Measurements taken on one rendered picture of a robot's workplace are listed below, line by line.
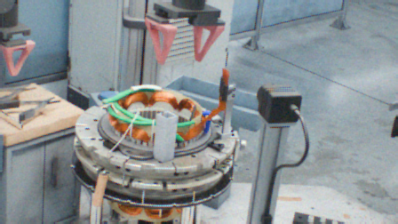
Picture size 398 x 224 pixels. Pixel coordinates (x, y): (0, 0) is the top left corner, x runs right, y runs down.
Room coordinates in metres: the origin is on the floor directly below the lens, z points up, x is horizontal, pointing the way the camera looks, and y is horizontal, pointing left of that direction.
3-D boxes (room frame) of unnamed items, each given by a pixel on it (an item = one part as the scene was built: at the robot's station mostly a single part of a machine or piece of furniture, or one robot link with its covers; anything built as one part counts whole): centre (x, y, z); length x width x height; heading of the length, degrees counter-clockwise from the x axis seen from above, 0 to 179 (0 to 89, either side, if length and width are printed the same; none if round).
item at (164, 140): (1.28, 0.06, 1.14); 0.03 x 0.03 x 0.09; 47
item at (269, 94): (0.95, -0.10, 1.37); 0.06 x 0.04 x 0.04; 22
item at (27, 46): (1.48, 0.39, 1.19); 0.07 x 0.07 x 0.09; 50
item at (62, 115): (1.49, 0.37, 1.05); 0.20 x 0.19 x 0.02; 139
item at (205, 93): (1.69, -0.04, 0.92); 0.25 x 0.11 x 0.28; 68
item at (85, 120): (1.39, 0.08, 1.09); 0.32 x 0.32 x 0.01
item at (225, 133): (1.40, -0.05, 1.15); 0.03 x 0.02 x 0.12; 129
